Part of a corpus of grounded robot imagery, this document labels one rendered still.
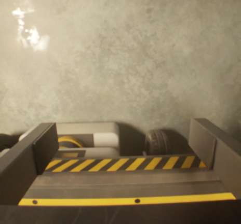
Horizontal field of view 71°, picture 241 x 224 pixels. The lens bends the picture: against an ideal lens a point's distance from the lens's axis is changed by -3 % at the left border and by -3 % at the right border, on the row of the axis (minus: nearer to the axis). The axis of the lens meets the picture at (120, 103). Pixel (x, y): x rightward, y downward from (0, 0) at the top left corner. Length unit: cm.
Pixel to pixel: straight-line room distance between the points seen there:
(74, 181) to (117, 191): 7
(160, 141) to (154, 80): 19
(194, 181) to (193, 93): 35
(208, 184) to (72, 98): 43
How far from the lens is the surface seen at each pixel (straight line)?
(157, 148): 46
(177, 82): 57
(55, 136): 16
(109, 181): 28
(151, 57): 55
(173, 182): 29
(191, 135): 17
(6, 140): 63
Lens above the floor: 54
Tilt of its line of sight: 75 degrees down
